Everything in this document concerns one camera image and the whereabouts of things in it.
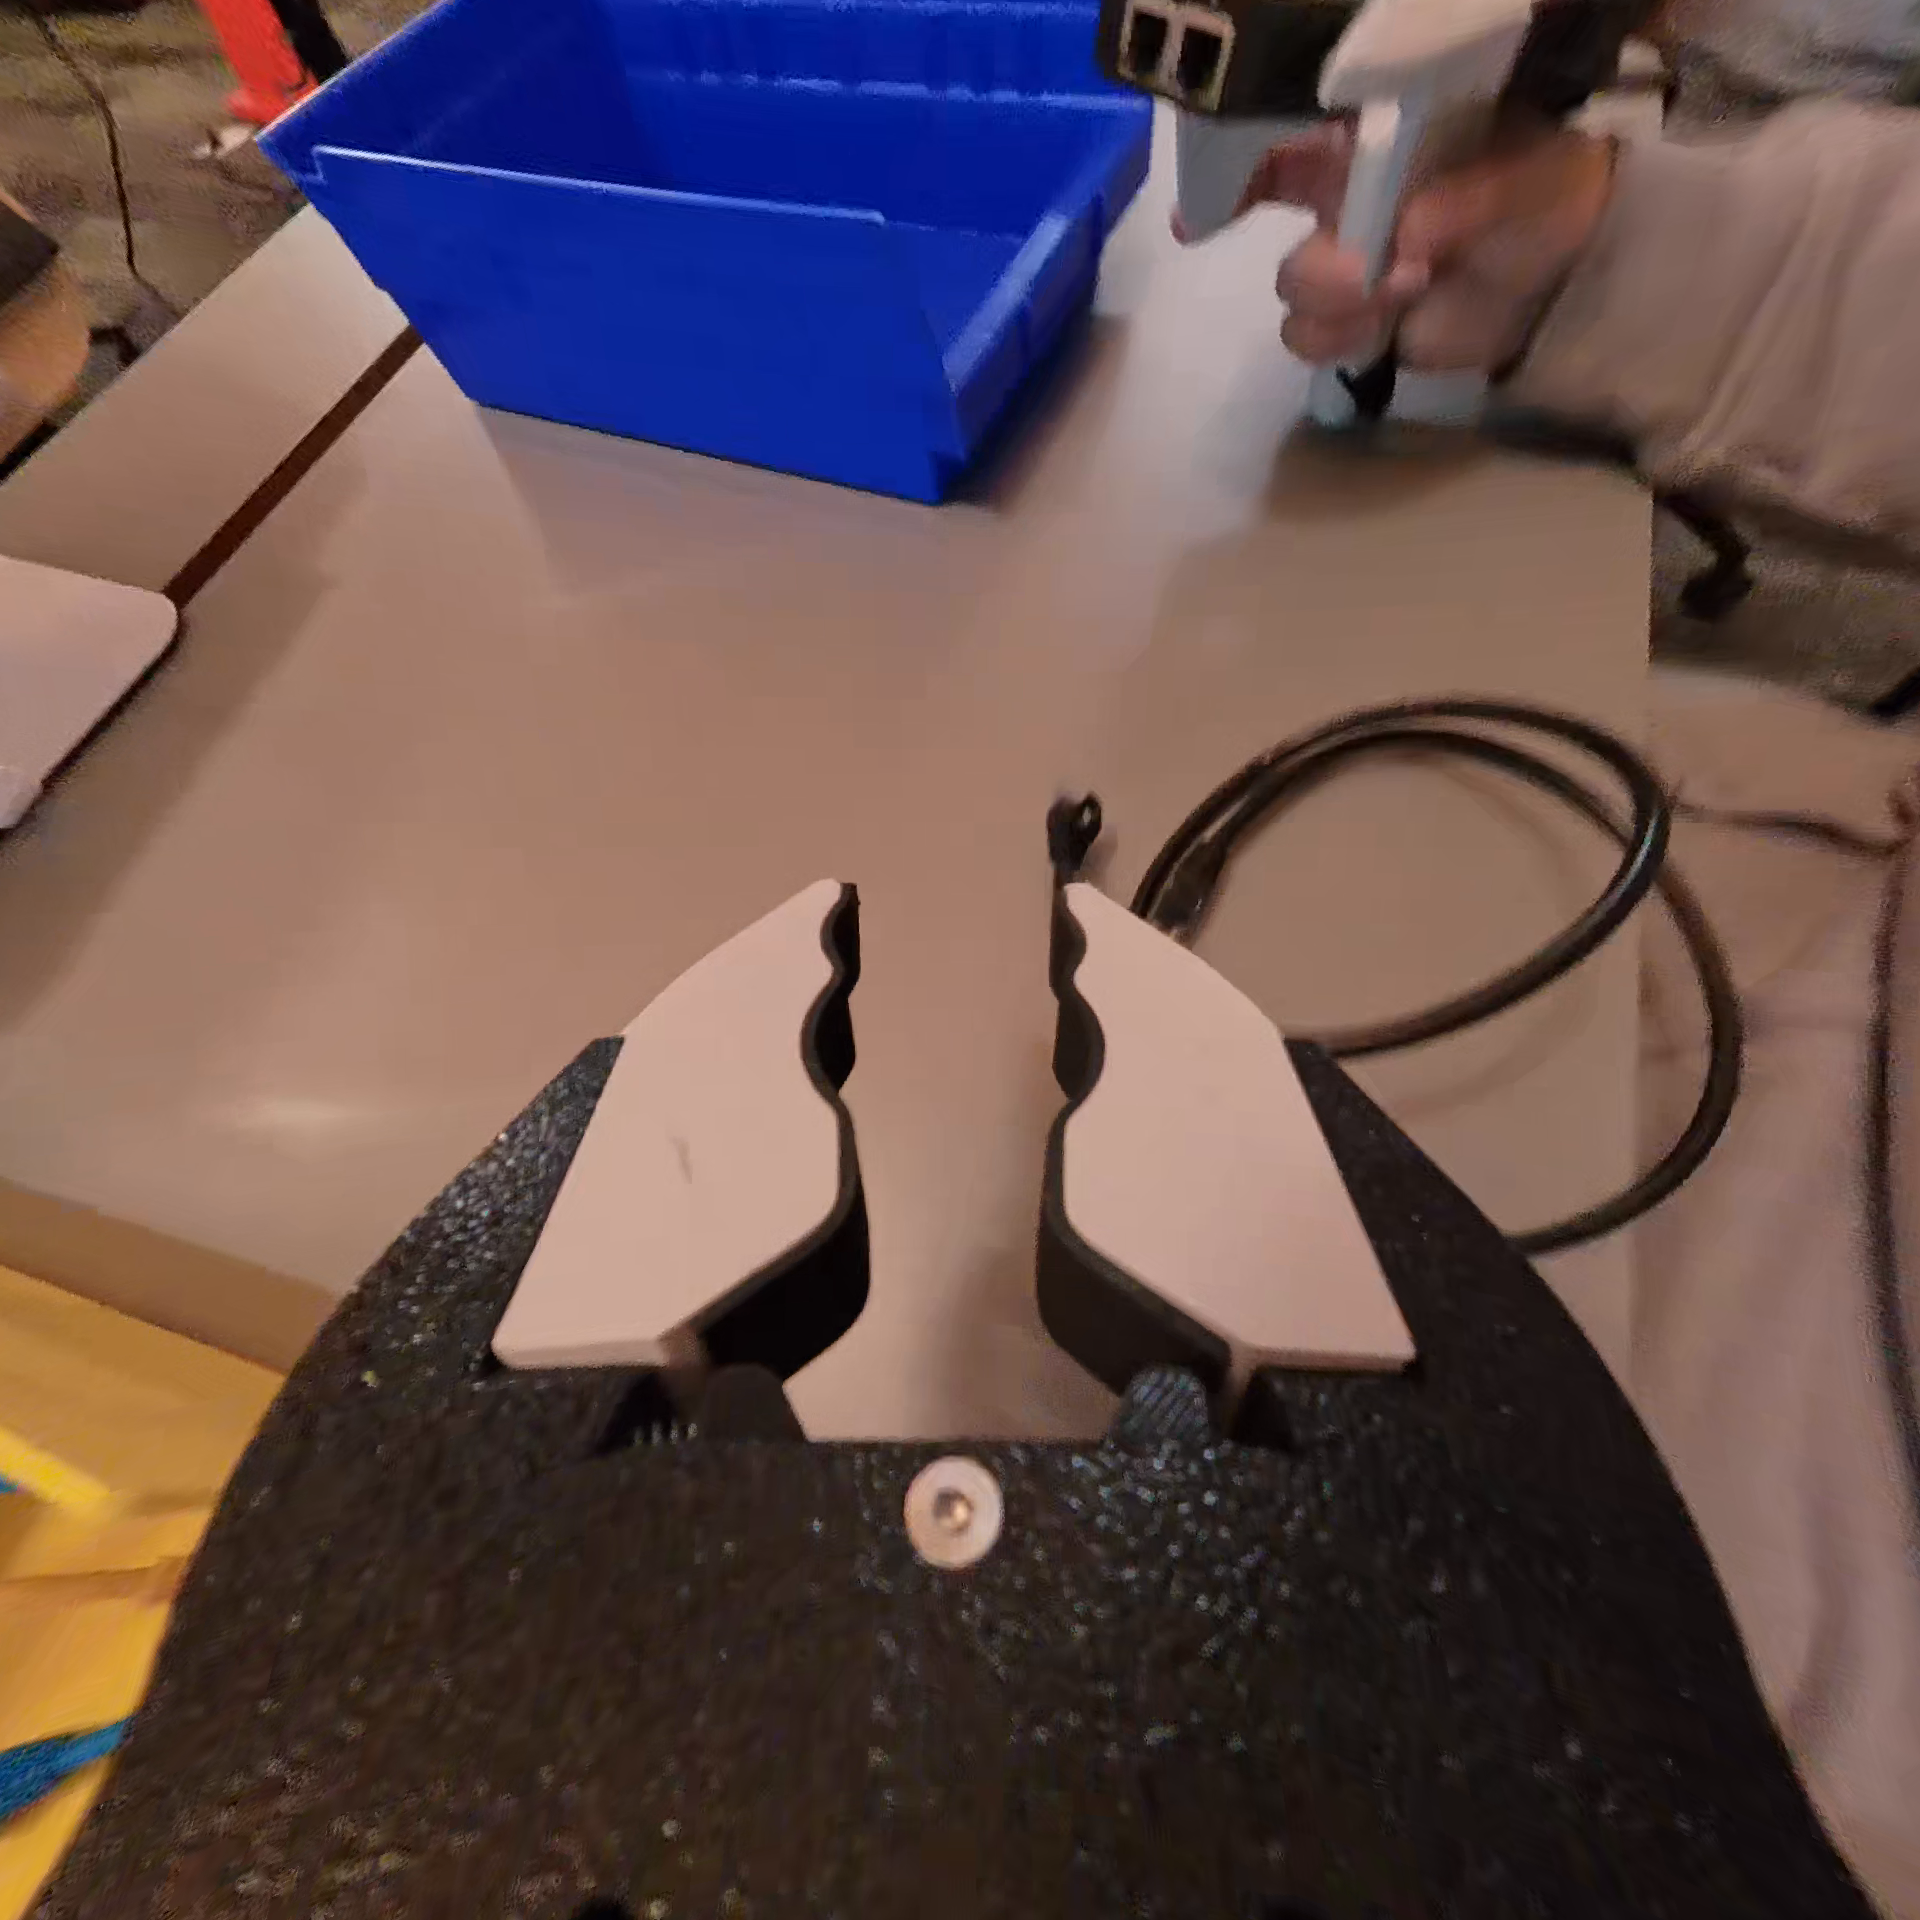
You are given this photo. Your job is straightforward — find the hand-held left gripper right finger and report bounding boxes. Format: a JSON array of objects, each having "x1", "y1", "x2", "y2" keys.
[{"x1": 1036, "y1": 882, "x2": 1418, "y2": 1395}]

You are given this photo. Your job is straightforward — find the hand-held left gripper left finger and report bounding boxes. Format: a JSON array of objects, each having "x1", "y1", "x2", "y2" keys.
[{"x1": 491, "y1": 881, "x2": 874, "y2": 1374}]

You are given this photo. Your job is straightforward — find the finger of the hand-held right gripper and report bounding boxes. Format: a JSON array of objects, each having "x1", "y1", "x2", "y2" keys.
[
  {"x1": 1316, "y1": 0, "x2": 1538, "y2": 111},
  {"x1": 1171, "y1": 112, "x2": 1321, "y2": 246}
]

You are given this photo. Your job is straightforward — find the black network splitter box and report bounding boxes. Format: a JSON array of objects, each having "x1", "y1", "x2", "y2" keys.
[{"x1": 1097, "y1": 0, "x2": 1361, "y2": 119}]

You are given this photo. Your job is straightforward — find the black ethernet cable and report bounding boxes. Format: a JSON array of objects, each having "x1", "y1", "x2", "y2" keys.
[{"x1": 1047, "y1": 702, "x2": 1745, "y2": 1259}]

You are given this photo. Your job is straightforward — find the blue plastic bin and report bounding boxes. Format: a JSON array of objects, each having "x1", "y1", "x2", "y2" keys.
[{"x1": 259, "y1": 0, "x2": 1157, "y2": 506}]

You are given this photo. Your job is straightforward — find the yellow plastic bin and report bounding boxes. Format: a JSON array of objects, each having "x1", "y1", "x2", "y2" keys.
[{"x1": 0, "y1": 1264, "x2": 288, "y2": 1889}]

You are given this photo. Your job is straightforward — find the person's right forearm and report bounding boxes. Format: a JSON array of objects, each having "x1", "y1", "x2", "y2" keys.
[{"x1": 1500, "y1": 96, "x2": 1920, "y2": 564}]

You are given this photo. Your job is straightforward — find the person's right hand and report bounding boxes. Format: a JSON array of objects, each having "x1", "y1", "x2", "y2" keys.
[{"x1": 1237, "y1": 124, "x2": 1623, "y2": 376}]

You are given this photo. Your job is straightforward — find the person's beige sweater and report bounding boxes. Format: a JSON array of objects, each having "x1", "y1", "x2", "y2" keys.
[{"x1": 1627, "y1": 668, "x2": 1920, "y2": 1907}]

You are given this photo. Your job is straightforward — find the red clamp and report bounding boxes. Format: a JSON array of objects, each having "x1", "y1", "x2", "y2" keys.
[{"x1": 195, "y1": 0, "x2": 324, "y2": 128}]

